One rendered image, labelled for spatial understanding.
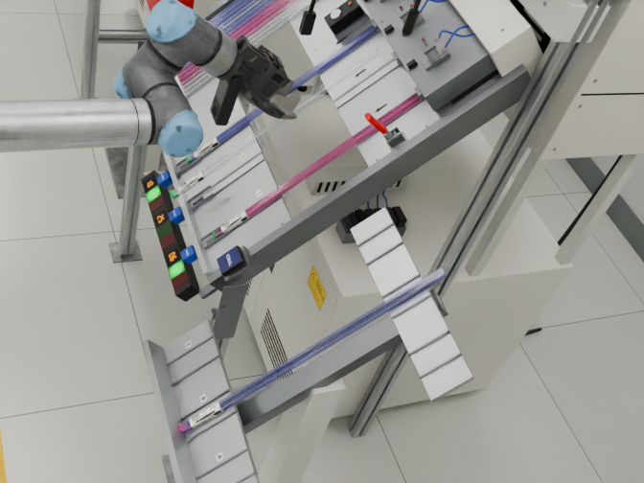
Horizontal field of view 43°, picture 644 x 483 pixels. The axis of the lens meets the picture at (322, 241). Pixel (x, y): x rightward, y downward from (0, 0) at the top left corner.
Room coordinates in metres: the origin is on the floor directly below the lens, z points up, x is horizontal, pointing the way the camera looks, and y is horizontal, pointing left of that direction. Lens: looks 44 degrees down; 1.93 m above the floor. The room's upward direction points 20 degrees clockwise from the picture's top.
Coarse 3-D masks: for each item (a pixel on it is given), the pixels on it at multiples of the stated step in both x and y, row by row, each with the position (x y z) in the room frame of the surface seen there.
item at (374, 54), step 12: (360, 60) 1.37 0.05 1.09; (348, 72) 1.35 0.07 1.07; (324, 84) 1.34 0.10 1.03; (336, 84) 1.34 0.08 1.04; (312, 96) 1.32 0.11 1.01; (300, 108) 1.30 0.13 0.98; (276, 120) 1.29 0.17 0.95; (264, 132) 1.27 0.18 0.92; (240, 144) 1.25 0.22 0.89; (252, 144) 1.26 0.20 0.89; (228, 156) 1.23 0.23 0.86; (216, 168) 1.22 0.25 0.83
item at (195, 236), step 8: (168, 160) 1.30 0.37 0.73; (168, 168) 1.28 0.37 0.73; (176, 168) 1.30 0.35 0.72; (176, 176) 1.26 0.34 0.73; (176, 184) 1.24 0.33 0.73; (184, 200) 1.20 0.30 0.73; (184, 208) 1.18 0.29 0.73; (184, 216) 1.17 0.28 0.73; (192, 216) 1.18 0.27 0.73; (192, 224) 1.14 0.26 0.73; (192, 232) 1.13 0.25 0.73; (192, 240) 1.11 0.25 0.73; (200, 248) 1.09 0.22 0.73; (200, 256) 1.07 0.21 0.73; (200, 264) 1.06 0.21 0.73; (208, 264) 1.06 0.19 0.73; (208, 272) 1.04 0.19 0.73
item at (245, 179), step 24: (192, 96) 1.48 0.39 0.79; (192, 168) 1.29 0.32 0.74; (240, 168) 1.27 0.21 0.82; (264, 168) 1.25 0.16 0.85; (192, 192) 1.24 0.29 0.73; (216, 192) 1.23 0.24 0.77; (240, 192) 1.21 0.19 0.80; (264, 192) 1.20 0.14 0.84; (216, 216) 1.17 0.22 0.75; (264, 216) 1.15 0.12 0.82; (288, 216) 1.14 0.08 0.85; (216, 240) 1.12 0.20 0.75; (240, 240) 1.11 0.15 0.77; (216, 264) 1.07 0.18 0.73
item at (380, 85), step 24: (336, 0) 1.61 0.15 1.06; (360, 0) 1.59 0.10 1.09; (312, 48) 1.51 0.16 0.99; (336, 48) 1.49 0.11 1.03; (360, 48) 1.47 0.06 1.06; (384, 48) 1.45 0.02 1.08; (336, 72) 1.43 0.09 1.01; (360, 72) 1.41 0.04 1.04; (384, 72) 1.40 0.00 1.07; (336, 96) 1.38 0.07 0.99; (360, 96) 1.36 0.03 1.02; (384, 96) 1.35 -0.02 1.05; (408, 96) 1.33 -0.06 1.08; (360, 120) 1.31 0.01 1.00; (408, 120) 1.28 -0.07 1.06; (432, 120) 1.27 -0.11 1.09; (360, 144) 1.26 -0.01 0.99; (384, 144) 1.25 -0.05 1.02
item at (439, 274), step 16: (432, 272) 0.91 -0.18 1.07; (416, 288) 0.88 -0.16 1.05; (384, 304) 0.87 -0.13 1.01; (400, 304) 0.87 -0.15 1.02; (368, 320) 0.85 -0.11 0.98; (336, 336) 0.83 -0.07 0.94; (304, 352) 0.81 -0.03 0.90; (320, 352) 0.81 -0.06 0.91; (288, 368) 0.79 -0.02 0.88; (256, 384) 0.76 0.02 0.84; (224, 400) 0.74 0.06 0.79; (240, 400) 0.75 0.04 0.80
